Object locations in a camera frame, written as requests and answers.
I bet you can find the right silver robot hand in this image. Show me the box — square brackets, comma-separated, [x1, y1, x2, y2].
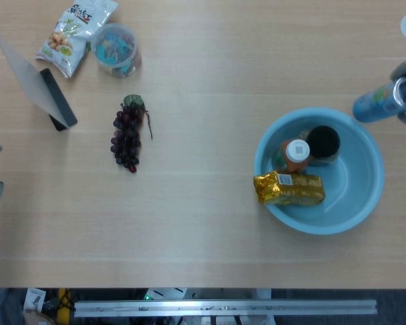
[390, 56, 406, 129]

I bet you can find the blue drink can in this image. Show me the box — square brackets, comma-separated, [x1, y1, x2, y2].
[353, 77, 406, 123]

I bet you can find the glass jar black lid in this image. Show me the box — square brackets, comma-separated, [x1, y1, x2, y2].
[304, 125, 342, 167]

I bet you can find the orange bottle white cap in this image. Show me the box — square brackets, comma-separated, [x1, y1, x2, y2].
[273, 138, 311, 174]

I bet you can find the gold foil biscuit pack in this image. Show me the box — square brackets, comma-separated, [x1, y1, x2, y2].
[253, 171, 326, 206]

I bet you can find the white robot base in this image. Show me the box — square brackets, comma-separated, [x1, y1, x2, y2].
[143, 287, 189, 301]

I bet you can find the light blue plastic bowl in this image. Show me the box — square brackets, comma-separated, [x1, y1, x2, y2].
[254, 107, 386, 236]

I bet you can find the grey flat board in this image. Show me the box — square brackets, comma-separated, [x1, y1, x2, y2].
[0, 29, 70, 130]

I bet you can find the white snack bag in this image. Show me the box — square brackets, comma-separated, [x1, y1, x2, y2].
[35, 0, 119, 79]

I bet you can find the dark purple grape bunch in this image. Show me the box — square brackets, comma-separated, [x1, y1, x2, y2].
[110, 94, 154, 174]

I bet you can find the clear tub with clips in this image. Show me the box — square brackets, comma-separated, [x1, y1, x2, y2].
[90, 22, 143, 79]

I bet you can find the white printed card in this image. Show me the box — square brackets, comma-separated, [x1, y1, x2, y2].
[22, 288, 47, 314]

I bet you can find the yellow black post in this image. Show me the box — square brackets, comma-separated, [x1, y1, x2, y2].
[55, 288, 72, 325]

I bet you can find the aluminium rail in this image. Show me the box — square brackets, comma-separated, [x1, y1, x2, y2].
[73, 299, 378, 318]

